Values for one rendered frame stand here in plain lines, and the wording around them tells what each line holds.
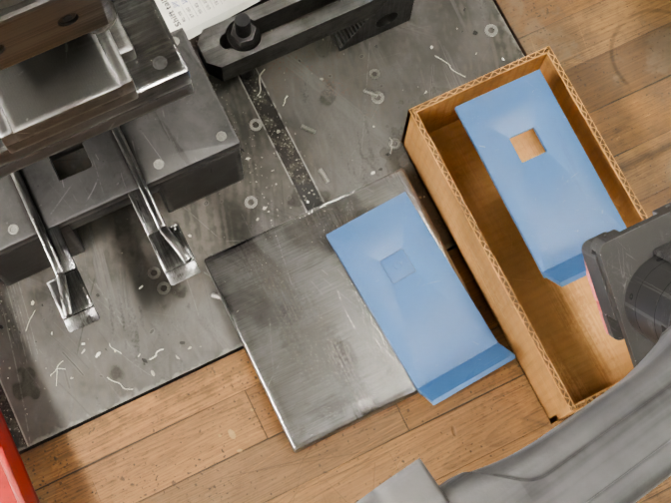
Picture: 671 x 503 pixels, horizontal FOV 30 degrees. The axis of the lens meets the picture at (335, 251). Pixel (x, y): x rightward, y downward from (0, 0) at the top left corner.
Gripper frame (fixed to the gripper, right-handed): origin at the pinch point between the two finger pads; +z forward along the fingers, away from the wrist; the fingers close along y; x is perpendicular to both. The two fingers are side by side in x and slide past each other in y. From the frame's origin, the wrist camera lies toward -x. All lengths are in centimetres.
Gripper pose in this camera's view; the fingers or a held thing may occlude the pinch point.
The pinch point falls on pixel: (599, 259)
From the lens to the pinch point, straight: 88.6
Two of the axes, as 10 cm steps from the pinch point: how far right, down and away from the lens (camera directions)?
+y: -3.6, -8.8, -3.3
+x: -9.0, 4.2, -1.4
